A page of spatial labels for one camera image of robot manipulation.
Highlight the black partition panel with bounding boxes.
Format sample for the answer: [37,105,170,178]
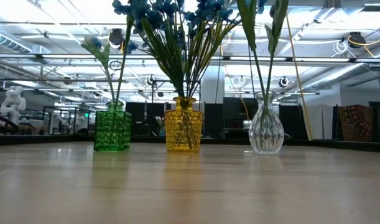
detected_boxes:
[203,96,262,139]
[124,101,165,138]

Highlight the flower stems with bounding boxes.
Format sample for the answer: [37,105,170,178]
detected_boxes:
[236,0,268,106]

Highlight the black hanging cable reel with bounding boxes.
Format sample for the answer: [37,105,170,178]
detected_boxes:
[109,27,125,47]
[347,30,367,49]

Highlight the yellow glass vase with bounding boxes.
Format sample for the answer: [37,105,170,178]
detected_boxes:
[164,96,205,153]

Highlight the blue artificial flower bunch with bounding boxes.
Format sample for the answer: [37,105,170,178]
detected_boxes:
[189,0,268,99]
[111,0,184,99]
[158,0,209,99]

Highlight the clear glass vase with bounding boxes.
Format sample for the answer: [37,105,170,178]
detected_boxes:
[248,91,285,156]

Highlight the background potted tulips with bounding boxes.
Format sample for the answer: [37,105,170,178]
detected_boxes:
[154,116,166,138]

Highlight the black aluminium table frame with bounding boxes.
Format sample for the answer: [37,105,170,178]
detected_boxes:
[0,133,380,154]

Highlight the yellow cable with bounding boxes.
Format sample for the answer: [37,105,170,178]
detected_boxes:
[284,12,314,141]

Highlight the red patterned tapestry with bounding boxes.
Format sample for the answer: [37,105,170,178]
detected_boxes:
[338,105,374,143]

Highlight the green glass vase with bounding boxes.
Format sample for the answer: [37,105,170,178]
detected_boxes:
[93,102,132,152]

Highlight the white curtain panel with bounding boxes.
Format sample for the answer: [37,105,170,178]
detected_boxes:
[303,104,333,141]

